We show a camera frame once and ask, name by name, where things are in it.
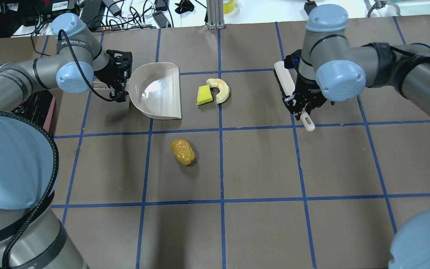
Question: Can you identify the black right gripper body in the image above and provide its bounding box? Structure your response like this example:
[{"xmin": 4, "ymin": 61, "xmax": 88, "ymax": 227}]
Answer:
[{"xmin": 283, "ymin": 50, "xmax": 327, "ymax": 121}]

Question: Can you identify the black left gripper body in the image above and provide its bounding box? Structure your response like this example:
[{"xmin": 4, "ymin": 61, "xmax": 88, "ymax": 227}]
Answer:
[{"xmin": 96, "ymin": 50, "xmax": 133, "ymax": 102}]

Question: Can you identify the beige hand brush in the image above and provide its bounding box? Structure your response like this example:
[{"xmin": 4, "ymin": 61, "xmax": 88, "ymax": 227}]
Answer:
[{"xmin": 274, "ymin": 61, "xmax": 315, "ymax": 132}]

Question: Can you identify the beige plastic dustpan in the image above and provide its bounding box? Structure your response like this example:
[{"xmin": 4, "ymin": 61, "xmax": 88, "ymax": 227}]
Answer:
[{"xmin": 125, "ymin": 62, "xmax": 182, "ymax": 120}]

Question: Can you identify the cream crescent bread piece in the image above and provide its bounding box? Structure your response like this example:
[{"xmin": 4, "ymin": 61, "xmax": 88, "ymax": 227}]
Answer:
[{"xmin": 206, "ymin": 78, "xmax": 231, "ymax": 105}]

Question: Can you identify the yellow sponge piece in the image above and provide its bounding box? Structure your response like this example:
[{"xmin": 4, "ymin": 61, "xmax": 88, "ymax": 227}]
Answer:
[{"xmin": 197, "ymin": 85, "xmax": 214, "ymax": 106}]

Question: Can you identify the yellow ball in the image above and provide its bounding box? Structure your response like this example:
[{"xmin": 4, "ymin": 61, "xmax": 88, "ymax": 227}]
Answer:
[{"xmin": 171, "ymin": 139, "xmax": 196, "ymax": 166}]

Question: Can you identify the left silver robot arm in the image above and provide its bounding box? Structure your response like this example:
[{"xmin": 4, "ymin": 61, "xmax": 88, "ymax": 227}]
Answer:
[{"xmin": 0, "ymin": 13, "xmax": 133, "ymax": 269}]

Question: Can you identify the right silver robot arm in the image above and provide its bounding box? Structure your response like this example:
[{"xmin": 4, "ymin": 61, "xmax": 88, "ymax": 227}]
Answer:
[{"xmin": 274, "ymin": 1, "xmax": 430, "ymax": 269}]

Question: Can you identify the black bag lined bin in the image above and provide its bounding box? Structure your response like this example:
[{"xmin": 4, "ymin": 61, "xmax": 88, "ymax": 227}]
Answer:
[{"xmin": 12, "ymin": 90, "xmax": 56, "ymax": 134}]

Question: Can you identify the black power adapter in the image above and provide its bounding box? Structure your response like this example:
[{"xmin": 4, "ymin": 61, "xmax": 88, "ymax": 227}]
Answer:
[{"xmin": 80, "ymin": 0, "xmax": 103, "ymax": 28}]

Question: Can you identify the yellow tape roll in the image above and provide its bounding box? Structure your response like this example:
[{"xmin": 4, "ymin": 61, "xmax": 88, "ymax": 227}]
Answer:
[{"xmin": 222, "ymin": 0, "xmax": 239, "ymax": 14}]

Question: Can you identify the aluminium frame post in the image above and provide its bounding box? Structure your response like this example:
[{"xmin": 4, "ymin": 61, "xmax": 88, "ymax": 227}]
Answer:
[{"xmin": 206, "ymin": 0, "xmax": 225, "ymax": 30}]

